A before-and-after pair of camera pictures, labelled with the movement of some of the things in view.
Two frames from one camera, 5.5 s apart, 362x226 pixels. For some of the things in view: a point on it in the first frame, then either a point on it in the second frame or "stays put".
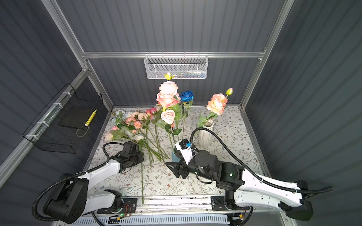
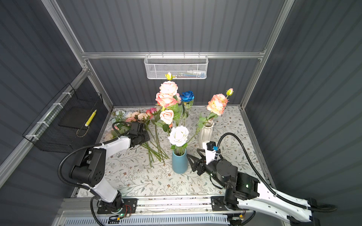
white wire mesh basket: [180, 66] stays put
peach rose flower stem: [216, 105] stays put
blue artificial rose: [187, 98] stays put
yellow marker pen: [90, 118] stays put
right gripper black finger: [173, 167] -> [193, 165]
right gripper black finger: [178, 153] -> [199, 150]
